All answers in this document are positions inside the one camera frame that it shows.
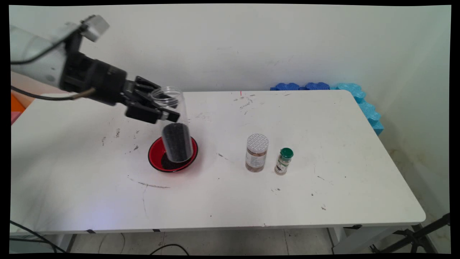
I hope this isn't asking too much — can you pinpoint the black seed pile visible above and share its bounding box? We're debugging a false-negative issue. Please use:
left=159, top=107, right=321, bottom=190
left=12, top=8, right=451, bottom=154
left=160, top=152, right=192, bottom=170

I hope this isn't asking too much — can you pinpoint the clear jar with black seeds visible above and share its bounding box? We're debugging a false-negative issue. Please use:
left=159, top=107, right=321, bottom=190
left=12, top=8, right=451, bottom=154
left=151, top=86, right=194, bottom=163

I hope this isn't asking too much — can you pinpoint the black floor cable bundle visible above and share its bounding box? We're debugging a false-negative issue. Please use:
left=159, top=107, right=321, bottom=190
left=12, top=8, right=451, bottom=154
left=10, top=220, right=58, bottom=253

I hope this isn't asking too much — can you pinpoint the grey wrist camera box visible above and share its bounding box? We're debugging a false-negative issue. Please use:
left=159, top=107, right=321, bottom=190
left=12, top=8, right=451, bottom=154
left=81, top=14, right=110, bottom=42

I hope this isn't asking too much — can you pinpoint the spice bottle with green cap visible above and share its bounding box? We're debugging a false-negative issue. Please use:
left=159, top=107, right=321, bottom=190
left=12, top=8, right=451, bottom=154
left=275, top=147, right=294, bottom=176

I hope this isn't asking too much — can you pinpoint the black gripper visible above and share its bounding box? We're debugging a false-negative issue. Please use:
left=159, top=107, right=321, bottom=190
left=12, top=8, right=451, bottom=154
left=90, top=59, right=180, bottom=125

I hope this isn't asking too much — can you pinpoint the red bowl with black rim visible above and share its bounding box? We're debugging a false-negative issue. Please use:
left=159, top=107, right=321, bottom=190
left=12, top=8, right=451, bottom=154
left=148, top=135, right=199, bottom=173

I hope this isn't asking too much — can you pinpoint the orange block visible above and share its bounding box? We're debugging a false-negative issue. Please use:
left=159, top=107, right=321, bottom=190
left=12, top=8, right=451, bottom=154
left=11, top=92, right=27, bottom=113

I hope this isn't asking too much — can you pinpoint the black looped floor cable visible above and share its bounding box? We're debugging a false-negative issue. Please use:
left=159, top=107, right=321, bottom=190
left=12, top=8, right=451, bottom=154
left=149, top=244, right=190, bottom=255

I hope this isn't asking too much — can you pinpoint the cyan foam mat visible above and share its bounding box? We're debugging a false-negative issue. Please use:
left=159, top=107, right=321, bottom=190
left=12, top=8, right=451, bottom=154
left=331, top=83, right=384, bottom=136

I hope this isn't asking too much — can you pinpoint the black camera cable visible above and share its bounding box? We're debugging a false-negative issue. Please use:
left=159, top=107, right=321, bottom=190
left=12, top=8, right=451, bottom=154
left=11, top=24, right=87, bottom=65

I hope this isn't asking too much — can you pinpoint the nut jar with white lid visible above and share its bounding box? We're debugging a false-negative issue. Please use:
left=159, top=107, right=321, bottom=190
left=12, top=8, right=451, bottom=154
left=245, top=133, right=270, bottom=173

